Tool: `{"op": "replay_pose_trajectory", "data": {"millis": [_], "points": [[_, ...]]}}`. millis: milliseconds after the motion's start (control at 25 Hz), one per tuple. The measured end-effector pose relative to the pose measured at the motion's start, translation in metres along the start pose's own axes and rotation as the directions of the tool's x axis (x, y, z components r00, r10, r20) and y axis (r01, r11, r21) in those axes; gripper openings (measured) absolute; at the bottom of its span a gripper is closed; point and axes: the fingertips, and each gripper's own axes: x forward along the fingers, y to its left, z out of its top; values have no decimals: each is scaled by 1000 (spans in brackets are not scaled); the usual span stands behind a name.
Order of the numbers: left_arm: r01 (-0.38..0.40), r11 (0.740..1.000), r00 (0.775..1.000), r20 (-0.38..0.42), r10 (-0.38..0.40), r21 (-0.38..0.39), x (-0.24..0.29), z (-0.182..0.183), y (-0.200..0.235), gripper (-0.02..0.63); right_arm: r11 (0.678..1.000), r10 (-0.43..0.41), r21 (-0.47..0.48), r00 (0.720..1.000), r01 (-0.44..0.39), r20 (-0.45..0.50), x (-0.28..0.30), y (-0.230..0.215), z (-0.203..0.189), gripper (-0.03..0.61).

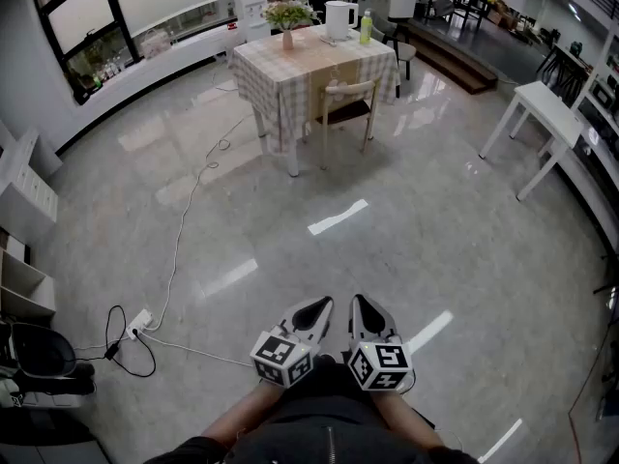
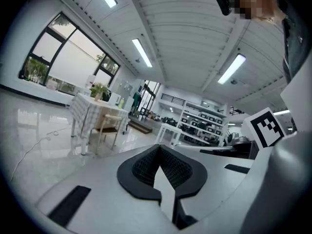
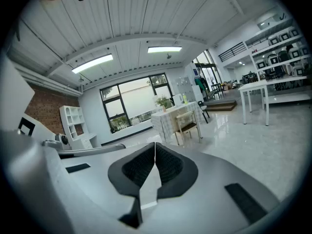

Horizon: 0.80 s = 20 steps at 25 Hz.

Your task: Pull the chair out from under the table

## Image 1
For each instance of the white basket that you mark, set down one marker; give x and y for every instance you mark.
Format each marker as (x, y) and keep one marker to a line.
(156, 44)

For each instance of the white window ledge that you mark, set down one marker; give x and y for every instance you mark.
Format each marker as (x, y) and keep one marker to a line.
(159, 61)

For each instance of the white open shelf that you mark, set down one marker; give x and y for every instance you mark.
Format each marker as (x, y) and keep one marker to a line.
(24, 283)

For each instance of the table with checkered cloth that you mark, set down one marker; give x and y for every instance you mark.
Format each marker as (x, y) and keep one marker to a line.
(292, 162)

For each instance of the white power strip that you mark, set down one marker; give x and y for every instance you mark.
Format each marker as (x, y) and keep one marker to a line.
(139, 324)

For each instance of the white drawer cabinet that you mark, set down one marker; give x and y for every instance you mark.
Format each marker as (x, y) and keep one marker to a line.
(29, 196)

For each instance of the black framed window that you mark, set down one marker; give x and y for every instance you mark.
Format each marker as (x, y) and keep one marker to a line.
(82, 27)

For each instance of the white side table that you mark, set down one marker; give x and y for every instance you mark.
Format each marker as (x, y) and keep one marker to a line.
(546, 109)

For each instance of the white water dispenser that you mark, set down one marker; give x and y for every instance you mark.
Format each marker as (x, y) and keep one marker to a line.
(251, 12)

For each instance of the wooden chair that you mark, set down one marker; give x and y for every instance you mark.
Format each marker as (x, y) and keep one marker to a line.
(348, 90)

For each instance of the wooden platform step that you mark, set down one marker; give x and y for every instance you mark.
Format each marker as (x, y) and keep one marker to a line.
(454, 61)

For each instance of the checked beige tablecloth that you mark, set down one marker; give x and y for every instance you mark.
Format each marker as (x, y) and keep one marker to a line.
(271, 75)

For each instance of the person's right forearm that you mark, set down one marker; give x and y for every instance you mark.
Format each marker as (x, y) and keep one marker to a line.
(411, 418)

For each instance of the white shelving unit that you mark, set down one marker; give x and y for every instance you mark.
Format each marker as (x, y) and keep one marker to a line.
(599, 90)

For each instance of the person's left forearm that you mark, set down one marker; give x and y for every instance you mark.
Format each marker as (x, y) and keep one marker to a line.
(242, 414)

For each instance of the black plastic bin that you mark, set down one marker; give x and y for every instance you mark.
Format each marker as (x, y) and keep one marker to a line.
(43, 351)

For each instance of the person's dark grey jacket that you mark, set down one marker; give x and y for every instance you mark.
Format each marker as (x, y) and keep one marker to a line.
(309, 445)

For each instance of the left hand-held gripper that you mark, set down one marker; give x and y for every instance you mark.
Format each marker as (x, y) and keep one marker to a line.
(283, 358)

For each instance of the pink flower vase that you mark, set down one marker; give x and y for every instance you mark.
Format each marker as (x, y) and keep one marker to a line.
(287, 39)

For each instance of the white electric kettle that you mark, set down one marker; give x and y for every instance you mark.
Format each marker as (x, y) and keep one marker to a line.
(338, 17)

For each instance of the mixed flower bouquet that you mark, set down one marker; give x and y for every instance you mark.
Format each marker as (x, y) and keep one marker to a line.
(290, 12)

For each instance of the green drink bottle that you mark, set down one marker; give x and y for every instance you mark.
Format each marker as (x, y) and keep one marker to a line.
(365, 29)

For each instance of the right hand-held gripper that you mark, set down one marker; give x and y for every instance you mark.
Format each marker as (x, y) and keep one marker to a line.
(382, 360)

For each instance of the grey chair with black legs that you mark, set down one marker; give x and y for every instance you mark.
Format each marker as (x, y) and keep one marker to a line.
(403, 51)

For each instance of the person's dark trousers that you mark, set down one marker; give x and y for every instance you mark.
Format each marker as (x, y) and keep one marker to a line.
(329, 375)

